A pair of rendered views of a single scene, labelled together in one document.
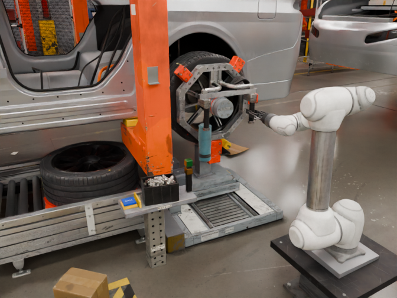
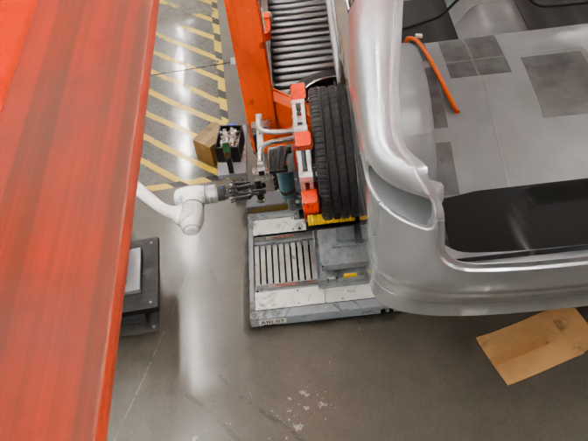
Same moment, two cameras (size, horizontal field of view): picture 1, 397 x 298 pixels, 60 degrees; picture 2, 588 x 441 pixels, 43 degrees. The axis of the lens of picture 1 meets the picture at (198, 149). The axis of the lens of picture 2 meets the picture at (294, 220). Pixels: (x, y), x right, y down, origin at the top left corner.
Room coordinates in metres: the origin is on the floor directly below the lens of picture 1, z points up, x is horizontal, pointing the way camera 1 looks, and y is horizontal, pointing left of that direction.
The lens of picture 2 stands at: (3.61, -2.62, 3.37)
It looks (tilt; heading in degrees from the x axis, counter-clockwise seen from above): 47 degrees down; 118
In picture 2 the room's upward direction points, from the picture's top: 9 degrees counter-clockwise
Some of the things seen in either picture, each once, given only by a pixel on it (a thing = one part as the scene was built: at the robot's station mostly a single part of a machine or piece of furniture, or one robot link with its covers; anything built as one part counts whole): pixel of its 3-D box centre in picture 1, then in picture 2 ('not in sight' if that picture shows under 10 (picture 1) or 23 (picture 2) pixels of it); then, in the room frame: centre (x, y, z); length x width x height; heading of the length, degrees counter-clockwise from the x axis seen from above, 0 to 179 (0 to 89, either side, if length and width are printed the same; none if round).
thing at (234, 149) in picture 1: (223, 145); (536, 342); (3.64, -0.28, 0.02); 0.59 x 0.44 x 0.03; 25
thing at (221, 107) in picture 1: (218, 105); (290, 157); (2.32, -0.14, 0.85); 0.21 x 0.14 x 0.14; 25
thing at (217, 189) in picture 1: (202, 182); (346, 247); (2.54, -0.03, 0.13); 0.50 x 0.36 x 0.10; 115
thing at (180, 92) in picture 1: (213, 103); (304, 156); (2.38, -0.11, 0.85); 0.54 x 0.07 x 0.54; 115
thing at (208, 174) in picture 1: (202, 161); (344, 224); (2.54, -0.03, 0.32); 0.40 x 0.30 x 0.28; 115
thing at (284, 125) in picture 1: (285, 126); (190, 198); (1.94, -0.51, 0.83); 0.16 x 0.13 x 0.11; 25
